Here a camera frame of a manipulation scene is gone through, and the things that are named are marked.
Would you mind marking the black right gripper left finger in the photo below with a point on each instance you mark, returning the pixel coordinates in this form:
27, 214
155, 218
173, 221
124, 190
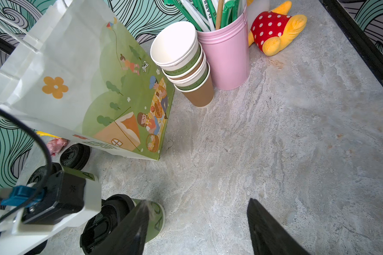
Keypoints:
129, 237

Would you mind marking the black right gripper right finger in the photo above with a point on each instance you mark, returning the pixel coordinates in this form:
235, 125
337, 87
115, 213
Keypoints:
267, 235

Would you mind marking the black plastic cup lid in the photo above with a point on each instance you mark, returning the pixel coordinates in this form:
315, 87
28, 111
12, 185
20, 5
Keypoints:
41, 172

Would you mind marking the white paper takeout bag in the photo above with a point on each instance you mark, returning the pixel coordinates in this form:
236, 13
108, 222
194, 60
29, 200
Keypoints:
79, 74

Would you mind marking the stack of black cup lids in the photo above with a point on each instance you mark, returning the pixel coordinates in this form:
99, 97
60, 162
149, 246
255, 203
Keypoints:
76, 156

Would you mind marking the pink squishy toy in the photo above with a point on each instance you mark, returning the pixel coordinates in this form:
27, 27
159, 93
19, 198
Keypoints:
56, 145

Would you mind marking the pink straw holder cup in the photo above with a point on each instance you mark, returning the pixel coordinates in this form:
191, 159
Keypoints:
227, 52

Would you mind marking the stack of green paper cups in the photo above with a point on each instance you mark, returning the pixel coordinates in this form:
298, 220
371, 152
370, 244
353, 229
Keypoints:
177, 51

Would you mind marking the red yellow plush toy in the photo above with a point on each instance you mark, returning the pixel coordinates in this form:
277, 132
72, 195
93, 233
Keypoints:
273, 30

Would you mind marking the wrapped straws bundle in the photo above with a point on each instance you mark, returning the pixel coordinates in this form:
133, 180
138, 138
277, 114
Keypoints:
207, 15

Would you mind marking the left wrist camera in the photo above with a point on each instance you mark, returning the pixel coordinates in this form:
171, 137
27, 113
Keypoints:
71, 199

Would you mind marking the black corner frame post right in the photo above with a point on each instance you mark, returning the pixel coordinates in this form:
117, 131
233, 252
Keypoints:
370, 54

